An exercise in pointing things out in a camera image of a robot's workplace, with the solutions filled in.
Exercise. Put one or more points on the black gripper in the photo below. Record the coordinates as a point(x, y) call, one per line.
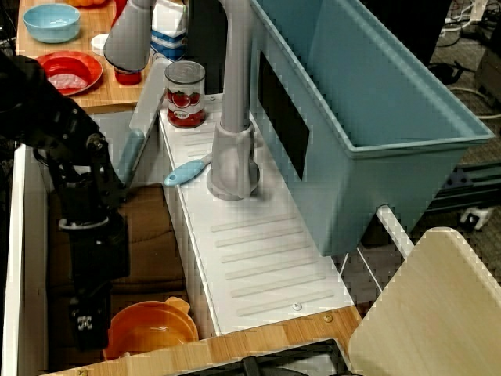
point(98, 254)

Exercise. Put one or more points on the orange toy pot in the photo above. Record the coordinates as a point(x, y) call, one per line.
point(156, 329)

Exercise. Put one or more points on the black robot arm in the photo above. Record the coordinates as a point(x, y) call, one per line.
point(58, 117)

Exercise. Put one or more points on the white toy sink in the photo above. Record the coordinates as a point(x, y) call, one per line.
point(254, 235)

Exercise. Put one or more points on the wooden stove counter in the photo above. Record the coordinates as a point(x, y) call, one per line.
point(254, 340)

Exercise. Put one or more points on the black stove grate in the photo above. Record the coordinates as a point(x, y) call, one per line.
point(274, 360)

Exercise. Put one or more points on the wooden food counter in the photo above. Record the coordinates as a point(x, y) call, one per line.
point(109, 98)

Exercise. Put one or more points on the tomato can grey lid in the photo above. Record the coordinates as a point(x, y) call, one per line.
point(186, 98)

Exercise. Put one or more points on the pink toy ham slice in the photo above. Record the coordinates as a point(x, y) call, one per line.
point(66, 81)

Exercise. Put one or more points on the grey toy faucet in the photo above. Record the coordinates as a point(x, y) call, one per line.
point(235, 117)

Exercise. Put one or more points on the red plate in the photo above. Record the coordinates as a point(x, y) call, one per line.
point(86, 64)

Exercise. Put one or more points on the white round lid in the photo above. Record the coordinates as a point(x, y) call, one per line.
point(98, 44)

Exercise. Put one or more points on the toy milk carton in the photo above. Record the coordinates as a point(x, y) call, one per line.
point(168, 31)

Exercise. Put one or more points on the light blue bowl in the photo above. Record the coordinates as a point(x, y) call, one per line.
point(52, 21)

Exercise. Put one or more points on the orange toy bell pepper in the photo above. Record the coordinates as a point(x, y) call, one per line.
point(88, 2)

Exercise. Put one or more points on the pale plywood board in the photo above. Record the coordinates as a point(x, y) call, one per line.
point(430, 313)

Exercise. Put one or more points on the teal plastic bin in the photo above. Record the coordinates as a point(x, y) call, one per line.
point(352, 98)

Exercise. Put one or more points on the small white black device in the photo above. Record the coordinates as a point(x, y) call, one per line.
point(475, 217)

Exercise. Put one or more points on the aluminium extrusion rail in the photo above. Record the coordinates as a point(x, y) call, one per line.
point(469, 184)

